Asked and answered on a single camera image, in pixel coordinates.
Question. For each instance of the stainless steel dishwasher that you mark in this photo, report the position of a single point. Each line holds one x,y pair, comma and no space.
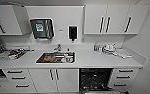
96,81

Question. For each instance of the small sink soap pump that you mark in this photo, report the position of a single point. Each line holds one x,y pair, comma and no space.
68,50

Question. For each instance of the white cup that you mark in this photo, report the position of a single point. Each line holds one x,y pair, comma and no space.
68,59

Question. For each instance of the black soap dispenser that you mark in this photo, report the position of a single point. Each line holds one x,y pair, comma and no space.
73,33

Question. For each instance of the chrome faucet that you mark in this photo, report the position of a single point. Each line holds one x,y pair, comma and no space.
58,48

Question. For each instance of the steel kitchen sink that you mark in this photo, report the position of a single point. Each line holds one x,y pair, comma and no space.
59,55

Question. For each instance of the blue label bottle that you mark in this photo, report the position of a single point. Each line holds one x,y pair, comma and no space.
95,48

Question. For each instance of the small white bottle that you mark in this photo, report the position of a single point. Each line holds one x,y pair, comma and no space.
99,49

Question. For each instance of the orange bowl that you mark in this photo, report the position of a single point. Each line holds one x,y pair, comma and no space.
49,58

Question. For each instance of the white containers cluster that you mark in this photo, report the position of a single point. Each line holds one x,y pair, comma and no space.
108,48

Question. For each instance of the paper towel dispenser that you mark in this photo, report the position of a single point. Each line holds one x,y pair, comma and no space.
41,28

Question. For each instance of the white under-sink cabinet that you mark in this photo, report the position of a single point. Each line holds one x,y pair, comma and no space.
41,80

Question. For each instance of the white narrow drawer unit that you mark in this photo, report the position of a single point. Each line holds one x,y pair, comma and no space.
124,79

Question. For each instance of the small red dish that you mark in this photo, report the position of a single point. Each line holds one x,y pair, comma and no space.
13,52

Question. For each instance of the white drawer unit beside microwave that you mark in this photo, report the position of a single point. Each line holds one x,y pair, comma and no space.
20,81

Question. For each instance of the white three-door wall cabinet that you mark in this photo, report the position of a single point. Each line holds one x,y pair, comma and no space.
116,19

